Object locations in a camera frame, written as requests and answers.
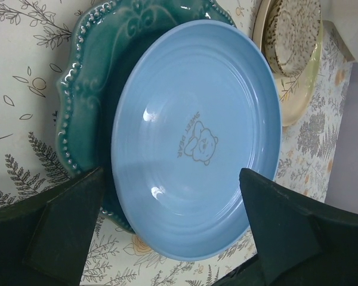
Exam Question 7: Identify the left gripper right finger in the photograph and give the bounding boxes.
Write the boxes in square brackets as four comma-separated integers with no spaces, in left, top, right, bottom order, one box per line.
[239,168,358,285]

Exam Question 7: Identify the dark teal scalloped plate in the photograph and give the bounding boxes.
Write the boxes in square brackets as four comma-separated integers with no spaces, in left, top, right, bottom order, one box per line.
[55,1,233,232]

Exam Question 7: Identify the floral patterned table mat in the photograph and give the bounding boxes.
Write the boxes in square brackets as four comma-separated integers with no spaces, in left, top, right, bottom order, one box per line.
[0,1,352,285]

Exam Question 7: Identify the cream and green floral plate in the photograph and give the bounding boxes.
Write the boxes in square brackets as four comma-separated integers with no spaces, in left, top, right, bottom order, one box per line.
[252,1,323,126]

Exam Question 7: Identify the speckled grey stoneware plate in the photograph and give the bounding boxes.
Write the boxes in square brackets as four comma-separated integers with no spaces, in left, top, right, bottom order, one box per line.
[264,0,321,77]

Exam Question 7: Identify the white plastic bin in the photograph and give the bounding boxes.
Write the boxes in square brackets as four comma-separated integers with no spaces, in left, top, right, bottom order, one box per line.
[320,0,358,63]

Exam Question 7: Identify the light blue plate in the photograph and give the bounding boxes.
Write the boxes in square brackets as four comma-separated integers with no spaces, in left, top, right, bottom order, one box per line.
[111,20,282,261]

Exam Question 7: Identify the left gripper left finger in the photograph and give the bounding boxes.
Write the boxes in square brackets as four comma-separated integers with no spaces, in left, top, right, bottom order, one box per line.
[0,167,105,285]

